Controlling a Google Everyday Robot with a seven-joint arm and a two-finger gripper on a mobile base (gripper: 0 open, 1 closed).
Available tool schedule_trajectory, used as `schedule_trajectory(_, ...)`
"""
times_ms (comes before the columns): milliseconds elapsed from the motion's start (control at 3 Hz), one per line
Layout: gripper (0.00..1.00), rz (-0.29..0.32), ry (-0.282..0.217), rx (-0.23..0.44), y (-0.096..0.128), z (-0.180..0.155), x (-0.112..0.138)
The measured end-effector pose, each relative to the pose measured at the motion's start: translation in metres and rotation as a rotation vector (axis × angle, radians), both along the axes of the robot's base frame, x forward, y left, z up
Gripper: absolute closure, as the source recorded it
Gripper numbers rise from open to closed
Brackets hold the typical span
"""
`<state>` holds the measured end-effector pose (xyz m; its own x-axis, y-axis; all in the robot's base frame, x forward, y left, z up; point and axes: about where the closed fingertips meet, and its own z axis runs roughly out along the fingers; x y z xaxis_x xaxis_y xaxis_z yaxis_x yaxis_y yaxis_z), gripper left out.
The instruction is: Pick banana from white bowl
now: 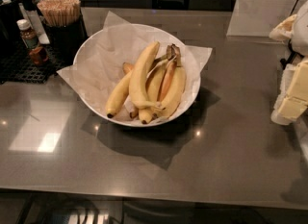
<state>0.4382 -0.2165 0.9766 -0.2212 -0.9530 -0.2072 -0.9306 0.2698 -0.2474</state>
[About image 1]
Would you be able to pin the black cup of wooden sticks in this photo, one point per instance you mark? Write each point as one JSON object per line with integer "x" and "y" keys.
{"x": 64, "y": 25}

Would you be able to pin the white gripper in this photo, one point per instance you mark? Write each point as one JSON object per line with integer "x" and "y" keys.
{"x": 301, "y": 32}

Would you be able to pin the left yellow banana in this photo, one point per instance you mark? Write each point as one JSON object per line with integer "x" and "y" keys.
{"x": 118, "y": 96}

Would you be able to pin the small red-brown bottle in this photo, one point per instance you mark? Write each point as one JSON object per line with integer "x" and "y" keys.
{"x": 38, "y": 55}

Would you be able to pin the small sauce bottle white cap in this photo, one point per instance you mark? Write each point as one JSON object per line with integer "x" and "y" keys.
{"x": 28, "y": 34}

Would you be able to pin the white packet strip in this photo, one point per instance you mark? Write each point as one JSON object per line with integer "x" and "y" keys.
{"x": 34, "y": 19}

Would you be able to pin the black container far left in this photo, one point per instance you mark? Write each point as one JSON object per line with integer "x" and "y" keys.
{"x": 9, "y": 32}

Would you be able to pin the middle yellow banana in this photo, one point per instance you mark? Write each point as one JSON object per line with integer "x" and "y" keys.
{"x": 153, "y": 84}

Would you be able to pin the large yellow banana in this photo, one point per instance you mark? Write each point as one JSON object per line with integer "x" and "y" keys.
{"x": 137, "y": 90}

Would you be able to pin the white paper liner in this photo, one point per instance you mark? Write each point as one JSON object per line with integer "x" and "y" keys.
{"x": 106, "y": 58}

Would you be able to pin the black grid mat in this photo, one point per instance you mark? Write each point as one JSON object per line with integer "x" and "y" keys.
{"x": 18, "y": 67}

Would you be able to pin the white bowl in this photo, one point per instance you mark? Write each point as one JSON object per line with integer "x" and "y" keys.
{"x": 96, "y": 46}

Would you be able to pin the right yellow banana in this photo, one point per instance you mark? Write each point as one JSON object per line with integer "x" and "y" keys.
{"x": 173, "y": 98}

